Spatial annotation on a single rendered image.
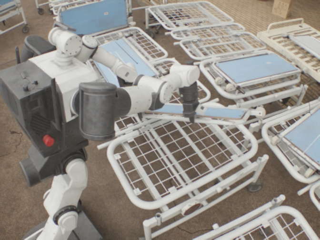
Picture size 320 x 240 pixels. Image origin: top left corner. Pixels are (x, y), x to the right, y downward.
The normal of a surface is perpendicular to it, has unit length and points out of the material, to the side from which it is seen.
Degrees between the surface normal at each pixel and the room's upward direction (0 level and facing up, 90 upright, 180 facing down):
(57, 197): 54
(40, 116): 91
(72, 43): 92
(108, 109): 72
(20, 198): 0
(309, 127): 5
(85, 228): 0
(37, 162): 34
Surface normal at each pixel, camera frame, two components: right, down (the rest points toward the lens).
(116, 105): 0.87, 0.18
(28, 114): 0.75, 0.50
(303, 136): -0.04, -0.75
